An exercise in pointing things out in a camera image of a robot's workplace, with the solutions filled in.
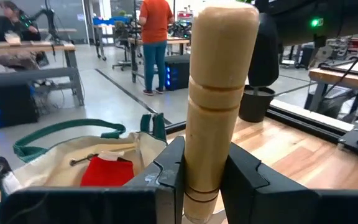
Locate beige green gardening bag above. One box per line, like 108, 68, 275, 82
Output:
0, 112, 168, 224

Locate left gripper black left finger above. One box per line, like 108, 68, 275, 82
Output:
0, 136, 186, 224

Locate silver aluminium extrusion bar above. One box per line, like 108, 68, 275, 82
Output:
268, 98, 356, 133

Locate wooden top table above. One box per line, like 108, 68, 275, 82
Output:
308, 58, 358, 110
127, 36, 191, 83

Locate red white garden glove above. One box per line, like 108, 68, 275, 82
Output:
80, 151, 135, 187

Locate blue storage bin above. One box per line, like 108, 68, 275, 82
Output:
92, 17, 130, 26

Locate person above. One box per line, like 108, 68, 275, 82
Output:
0, 0, 42, 43
138, 0, 175, 96

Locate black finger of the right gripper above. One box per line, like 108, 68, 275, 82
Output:
247, 12, 280, 88

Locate wooden top workbench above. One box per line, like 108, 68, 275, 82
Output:
0, 40, 85, 106

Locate black computer tower blue lights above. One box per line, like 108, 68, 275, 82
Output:
0, 82, 40, 130
165, 54, 191, 91

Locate black cable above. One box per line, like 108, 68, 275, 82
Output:
321, 30, 358, 98

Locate black plant pot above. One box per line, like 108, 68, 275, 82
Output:
238, 84, 276, 123

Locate wooden handled garden tool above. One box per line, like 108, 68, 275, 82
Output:
182, 0, 260, 224

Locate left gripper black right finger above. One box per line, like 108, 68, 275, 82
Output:
219, 142, 358, 224

